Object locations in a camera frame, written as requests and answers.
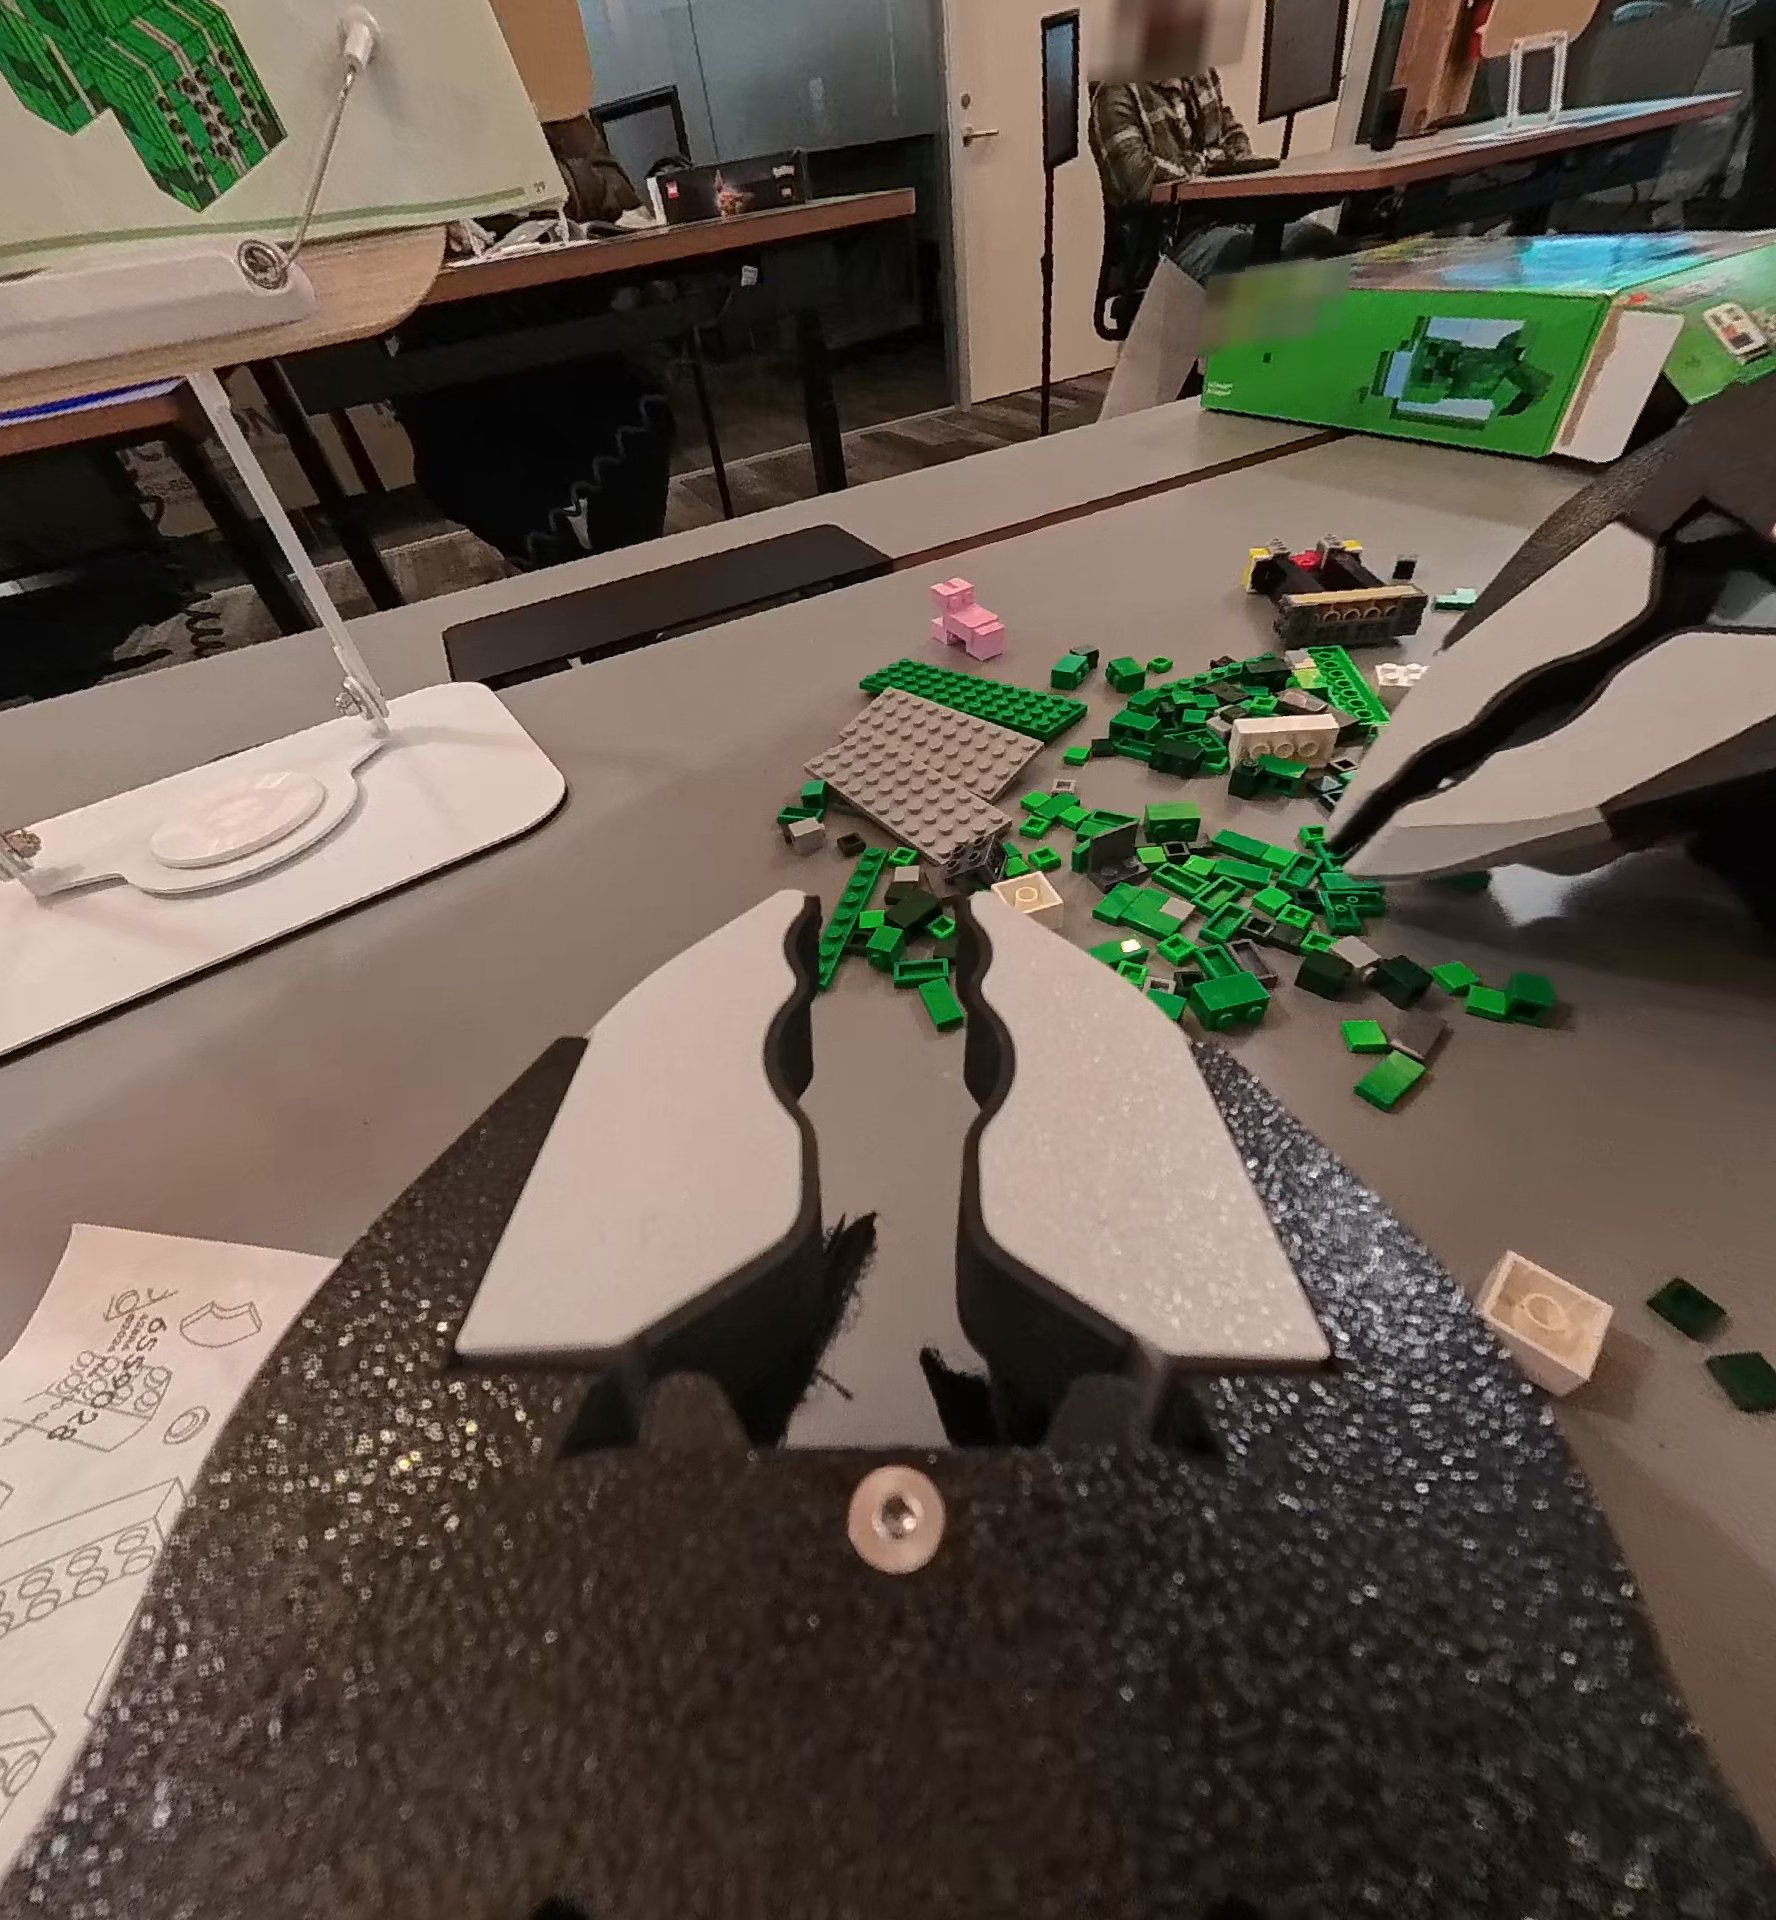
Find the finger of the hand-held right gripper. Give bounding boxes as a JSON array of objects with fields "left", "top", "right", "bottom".
[
  {"left": 1323, "top": 517, "right": 1674, "bottom": 851},
  {"left": 1343, "top": 626, "right": 1776, "bottom": 885}
]

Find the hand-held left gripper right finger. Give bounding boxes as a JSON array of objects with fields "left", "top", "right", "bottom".
[{"left": 956, "top": 889, "right": 1334, "bottom": 1419}]

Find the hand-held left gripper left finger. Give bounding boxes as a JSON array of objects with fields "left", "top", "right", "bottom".
[{"left": 452, "top": 889, "right": 830, "bottom": 1419}]

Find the pile of small green bricks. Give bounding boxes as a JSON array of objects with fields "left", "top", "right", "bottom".
[{"left": 775, "top": 642, "right": 1565, "bottom": 1119}]

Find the grey desk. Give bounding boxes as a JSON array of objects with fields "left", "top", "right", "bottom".
[{"left": 0, "top": 393, "right": 1776, "bottom": 1920}]

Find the brown top background desk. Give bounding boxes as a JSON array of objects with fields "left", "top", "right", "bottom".
[{"left": 1150, "top": 89, "right": 1747, "bottom": 213}]

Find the wooden background desk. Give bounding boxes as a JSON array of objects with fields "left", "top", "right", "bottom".
[{"left": 0, "top": 186, "right": 920, "bottom": 615}]

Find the long narrow green plate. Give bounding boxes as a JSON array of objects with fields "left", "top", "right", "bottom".
[
  {"left": 816, "top": 842, "right": 891, "bottom": 994},
  {"left": 1306, "top": 645, "right": 1391, "bottom": 736}
]

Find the green cardboard set box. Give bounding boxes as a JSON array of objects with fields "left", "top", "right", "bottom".
[{"left": 1199, "top": 224, "right": 1776, "bottom": 465}]

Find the grey studded plate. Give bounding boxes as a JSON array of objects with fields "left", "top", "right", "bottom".
[
  {"left": 845, "top": 693, "right": 1055, "bottom": 819},
  {"left": 802, "top": 741, "right": 1016, "bottom": 872}
]

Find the white book stand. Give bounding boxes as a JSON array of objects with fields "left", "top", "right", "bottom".
[{"left": 0, "top": 0, "right": 567, "bottom": 1082}]

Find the white flat board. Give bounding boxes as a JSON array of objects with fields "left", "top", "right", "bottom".
[{"left": 1098, "top": 256, "right": 1219, "bottom": 426}]

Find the wooden pillar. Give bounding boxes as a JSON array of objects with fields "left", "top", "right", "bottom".
[{"left": 1389, "top": 0, "right": 1497, "bottom": 139}]

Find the large green studded plate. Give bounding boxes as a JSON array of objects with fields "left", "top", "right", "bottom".
[{"left": 858, "top": 656, "right": 1093, "bottom": 743}]

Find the black framed screen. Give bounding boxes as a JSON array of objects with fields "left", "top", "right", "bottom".
[{"left": 1260, "top": 0, "right": 1351, "bottom": 123}]

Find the white door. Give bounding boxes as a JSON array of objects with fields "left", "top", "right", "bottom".
[{"left": 956, "top": 0, "right": 1116, "bottom": 402}]

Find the paper sheet with brick drawings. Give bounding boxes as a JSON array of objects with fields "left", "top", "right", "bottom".
[{"left": 0, "top": 1221, "right": 342, "bottom": 1920}]

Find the black tablet on pole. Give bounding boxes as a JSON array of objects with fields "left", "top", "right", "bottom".
[{"left": 1037, "top": 12, "right": 1084, "bottom": 436}]

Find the dark zigzag patterned cloth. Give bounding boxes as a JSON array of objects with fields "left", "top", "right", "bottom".
[{"left": 407, "top": 320, "right": 679, "bottom": 568}]

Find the black product box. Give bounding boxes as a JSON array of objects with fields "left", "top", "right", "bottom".
[{"left": 649, "top": 150, "right": 815, "bottom": 226}]

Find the green printed instruction booklet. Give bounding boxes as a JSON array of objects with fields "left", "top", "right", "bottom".
[{"left": 0, "top": 0, "right": 560, "bottom": 291}]

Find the dark grey yellow frame assembly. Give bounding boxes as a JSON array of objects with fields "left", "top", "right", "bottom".
[{"left": 1243, "top": 532, "right": 1431, "bottom": 651}]

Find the black desk cable cover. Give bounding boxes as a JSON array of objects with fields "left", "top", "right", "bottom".
[{"left": 441, "top": 523, "right": 894, "bottom": 691}]

